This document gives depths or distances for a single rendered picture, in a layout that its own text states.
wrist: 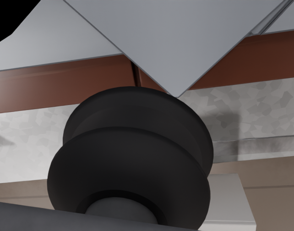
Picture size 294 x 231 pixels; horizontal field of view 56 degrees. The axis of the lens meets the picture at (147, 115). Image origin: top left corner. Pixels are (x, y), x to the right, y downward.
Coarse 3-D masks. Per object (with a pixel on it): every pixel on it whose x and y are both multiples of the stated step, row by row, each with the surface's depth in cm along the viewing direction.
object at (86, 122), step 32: (96, 128) 7; (128, 128) 6; (160, 128) 7; (64, 160) 6; (96, 160) 6; (128, 160) 5; (160, 160) 6; (192, 160) 6; (64, 192) 6; (96, 192) 6; (128, 192) 5; (160, 192) 6; (192, 192) 6; (160, 224) 6; (192, 224) 6
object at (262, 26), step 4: (288, 0) 18; (284, 4) 18; (288, 4) 18; (280, 8) 18; (272, 12) 19; (276, 12) 19; (280, 12) 19; (268, 16) 19; (272, 16) 19; (276, 16) 19; (264, 20) 19; (268, 20) 19; (272, 20) 19; (260, 24) 19; (264, 24) 19; (268, 24) 19; (256, 28) 19; (260, 28) 19; (264, 28) 19; (252, 32) 19; (256, 32) 19; (260, 32) 19
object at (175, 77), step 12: (192, 60) 20; (204, 60) 20; (216, 60) 20; (156, 72) 21; (168, 72) 21; (180, 72) 21; (192, 72) 21; (204, 72) 21; (168, 84) 21; (180, 84) 21; (192, 84) 21
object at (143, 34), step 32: (64, 0) 19; (96, 0) 18; (128, 0) 18; (160, 0) 18; (192, 0) 18; (224, 0) 18; (256, 0) 18; (128, 32) 19; (160, 32) 19; (192, 32) 19; (224, 32) 19
